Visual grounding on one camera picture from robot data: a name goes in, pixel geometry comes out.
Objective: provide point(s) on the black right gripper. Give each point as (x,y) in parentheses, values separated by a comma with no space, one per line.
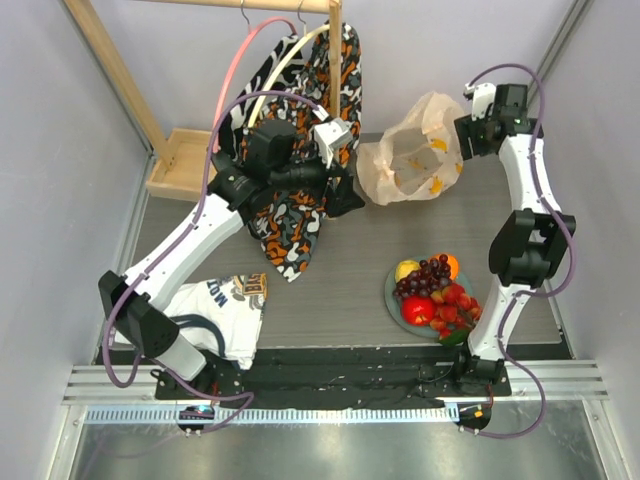
(467,138)

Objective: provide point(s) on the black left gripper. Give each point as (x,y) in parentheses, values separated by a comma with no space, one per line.
(343,198)

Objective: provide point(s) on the translucent orange plastic bag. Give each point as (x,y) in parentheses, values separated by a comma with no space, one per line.
(417,159)

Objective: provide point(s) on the fake yellow apple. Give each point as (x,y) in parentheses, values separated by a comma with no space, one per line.
(405,268)

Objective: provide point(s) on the fake dark grape bunch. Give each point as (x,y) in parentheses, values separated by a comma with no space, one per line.
(433,276)

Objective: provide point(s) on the fake orange fruit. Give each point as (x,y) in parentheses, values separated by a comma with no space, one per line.
(452,262)

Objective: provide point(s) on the fake red apple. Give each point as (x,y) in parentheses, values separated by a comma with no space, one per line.
(418,311)

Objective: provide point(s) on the fake strawberry bunch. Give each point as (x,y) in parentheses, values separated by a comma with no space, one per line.
(456,314)

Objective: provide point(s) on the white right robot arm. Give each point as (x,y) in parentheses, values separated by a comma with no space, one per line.
(529,247)

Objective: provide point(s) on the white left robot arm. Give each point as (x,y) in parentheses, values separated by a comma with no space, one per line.
(134,302)

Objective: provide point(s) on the teal ceramic plate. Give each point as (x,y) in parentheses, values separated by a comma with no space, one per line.
(393,304)

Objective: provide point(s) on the orange camouflage patterned garment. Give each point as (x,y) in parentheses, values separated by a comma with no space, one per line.
(288,229)

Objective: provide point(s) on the black white zebra garment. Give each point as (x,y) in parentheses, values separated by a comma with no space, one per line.
(230,135)

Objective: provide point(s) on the white printed t-shirt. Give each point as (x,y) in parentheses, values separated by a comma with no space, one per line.
(222,316)

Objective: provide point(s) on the wooden clothes rack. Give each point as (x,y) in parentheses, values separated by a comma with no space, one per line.
(167,61)

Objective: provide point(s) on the cream clothes hanger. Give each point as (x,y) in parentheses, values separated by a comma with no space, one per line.
(281,66)

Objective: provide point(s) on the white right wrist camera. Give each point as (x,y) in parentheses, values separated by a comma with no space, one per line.
(482,98)

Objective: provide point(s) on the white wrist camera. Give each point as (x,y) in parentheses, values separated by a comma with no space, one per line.
(482,98)
(330,137)

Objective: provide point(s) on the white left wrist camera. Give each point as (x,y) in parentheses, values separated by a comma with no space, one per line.
(330,137)

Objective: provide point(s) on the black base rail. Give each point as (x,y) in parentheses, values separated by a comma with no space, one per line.
(375,378)

